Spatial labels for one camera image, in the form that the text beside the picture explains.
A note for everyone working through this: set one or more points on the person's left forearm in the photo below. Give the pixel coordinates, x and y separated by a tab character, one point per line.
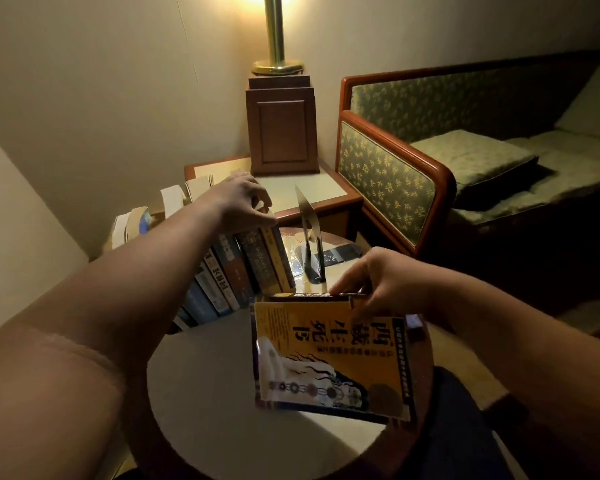
105	304

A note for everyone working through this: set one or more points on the person's right thumb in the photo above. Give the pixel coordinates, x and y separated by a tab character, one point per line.
365	308

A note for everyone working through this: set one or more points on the wooden side table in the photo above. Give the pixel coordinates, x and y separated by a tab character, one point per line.
310	192

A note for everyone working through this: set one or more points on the row of books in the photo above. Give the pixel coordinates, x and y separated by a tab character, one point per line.
250	264

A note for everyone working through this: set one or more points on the green patterned cushion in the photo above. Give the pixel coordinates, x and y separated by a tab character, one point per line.
472	157

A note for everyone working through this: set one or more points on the green patterned wooden sofa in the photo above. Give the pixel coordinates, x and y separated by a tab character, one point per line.
395	179

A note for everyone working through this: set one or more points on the person's left hand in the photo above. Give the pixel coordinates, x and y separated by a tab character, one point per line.
237	204

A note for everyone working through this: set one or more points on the person's dark trouser leg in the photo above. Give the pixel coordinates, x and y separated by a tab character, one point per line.
460	434

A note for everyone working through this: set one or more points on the dark flat object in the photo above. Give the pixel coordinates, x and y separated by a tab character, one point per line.
344	253

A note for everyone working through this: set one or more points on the round wooden table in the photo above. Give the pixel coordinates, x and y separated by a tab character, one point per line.
220	409

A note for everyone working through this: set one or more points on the wooden lamp pedestal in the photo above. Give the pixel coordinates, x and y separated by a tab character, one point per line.
282	127

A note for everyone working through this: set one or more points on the metal bookend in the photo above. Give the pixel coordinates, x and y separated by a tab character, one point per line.
311	229

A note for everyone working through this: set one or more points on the person's right forearm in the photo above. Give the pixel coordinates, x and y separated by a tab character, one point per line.
540	354

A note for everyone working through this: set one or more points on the person's left fingers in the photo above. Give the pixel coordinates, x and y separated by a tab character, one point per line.
261	207

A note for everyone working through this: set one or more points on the pale pillow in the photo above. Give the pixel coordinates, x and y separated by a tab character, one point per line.
595	102

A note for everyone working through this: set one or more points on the person's right hand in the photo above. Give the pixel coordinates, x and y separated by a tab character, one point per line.
405	284

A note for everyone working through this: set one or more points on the brass lamp pole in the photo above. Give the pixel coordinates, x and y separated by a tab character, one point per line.
276	39

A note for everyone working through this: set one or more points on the small purple glowing device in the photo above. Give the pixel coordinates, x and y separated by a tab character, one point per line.
413	322

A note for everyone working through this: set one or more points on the yellow illustrated book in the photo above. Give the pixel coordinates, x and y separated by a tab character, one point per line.
325	359

